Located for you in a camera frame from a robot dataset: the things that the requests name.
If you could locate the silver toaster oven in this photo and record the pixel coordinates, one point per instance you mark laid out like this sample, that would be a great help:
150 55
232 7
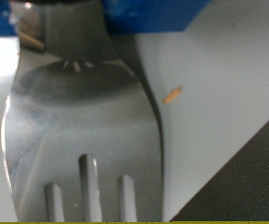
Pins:
218 77

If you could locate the metal spatula with blue block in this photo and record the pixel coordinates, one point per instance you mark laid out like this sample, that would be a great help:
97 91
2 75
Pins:
78 124

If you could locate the small orange crumb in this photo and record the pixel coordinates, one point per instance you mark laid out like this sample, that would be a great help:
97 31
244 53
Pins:
172 95

